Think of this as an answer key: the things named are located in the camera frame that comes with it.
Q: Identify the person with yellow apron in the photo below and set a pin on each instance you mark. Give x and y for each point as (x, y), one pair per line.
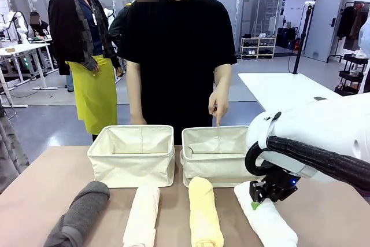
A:
(86, 56)

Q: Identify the person's left hand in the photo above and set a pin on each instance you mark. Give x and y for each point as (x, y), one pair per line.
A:
(219, 103)

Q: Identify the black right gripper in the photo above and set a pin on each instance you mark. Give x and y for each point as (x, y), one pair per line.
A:
(279, 187)

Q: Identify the bald person in black jacket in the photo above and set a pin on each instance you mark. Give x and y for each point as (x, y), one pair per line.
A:
(117, 30)

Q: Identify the wooden shoe rack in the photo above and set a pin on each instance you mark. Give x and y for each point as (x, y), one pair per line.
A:
(257, 48)

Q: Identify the clothes rack with dark coats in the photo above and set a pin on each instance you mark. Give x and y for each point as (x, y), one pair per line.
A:
(352, 24)

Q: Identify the person in black t-shirt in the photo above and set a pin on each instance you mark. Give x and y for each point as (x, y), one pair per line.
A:
(176, 56)

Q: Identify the rolled gray towel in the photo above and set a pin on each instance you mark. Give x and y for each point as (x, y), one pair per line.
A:
(84, 206)

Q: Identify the person's right hand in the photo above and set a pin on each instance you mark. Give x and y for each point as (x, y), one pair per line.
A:
(138, 120)

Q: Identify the person's left forearm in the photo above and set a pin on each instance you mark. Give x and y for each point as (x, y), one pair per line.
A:
(223, 77)

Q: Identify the gray door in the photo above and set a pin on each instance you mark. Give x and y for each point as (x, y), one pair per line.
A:
(323, 27)

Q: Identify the cream fabric basket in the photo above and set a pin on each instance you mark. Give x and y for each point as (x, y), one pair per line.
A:
(214, 169)
(130, 169)

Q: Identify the person's right forearm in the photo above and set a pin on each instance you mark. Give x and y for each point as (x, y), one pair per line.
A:
(135, 90)

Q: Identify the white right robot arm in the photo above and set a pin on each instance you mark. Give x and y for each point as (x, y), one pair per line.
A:
(318, 125)

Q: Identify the white towel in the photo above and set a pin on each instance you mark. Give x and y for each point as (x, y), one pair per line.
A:
(274, 224)

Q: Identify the black utility cart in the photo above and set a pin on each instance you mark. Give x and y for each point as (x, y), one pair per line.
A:
(351, 75)

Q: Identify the black tripod pole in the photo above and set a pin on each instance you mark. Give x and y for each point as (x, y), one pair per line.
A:
(300, 36)

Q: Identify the gray fuzzy cloth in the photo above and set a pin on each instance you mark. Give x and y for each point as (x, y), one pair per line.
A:
(11, 148)

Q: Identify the black luggage bags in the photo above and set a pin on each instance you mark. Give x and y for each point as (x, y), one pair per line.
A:
(284, 37)

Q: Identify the seated person in black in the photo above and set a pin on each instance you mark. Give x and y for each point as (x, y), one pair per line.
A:
(39, 25)

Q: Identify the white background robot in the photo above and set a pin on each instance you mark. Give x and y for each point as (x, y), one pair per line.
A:
(20, 24)

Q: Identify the yellow towel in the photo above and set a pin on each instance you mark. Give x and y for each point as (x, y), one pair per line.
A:
(203, 212)

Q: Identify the rolled pale pink towel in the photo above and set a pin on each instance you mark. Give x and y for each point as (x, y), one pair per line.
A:
(143, 215)

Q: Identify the white side table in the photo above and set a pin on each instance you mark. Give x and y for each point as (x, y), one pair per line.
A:
(277, 88)

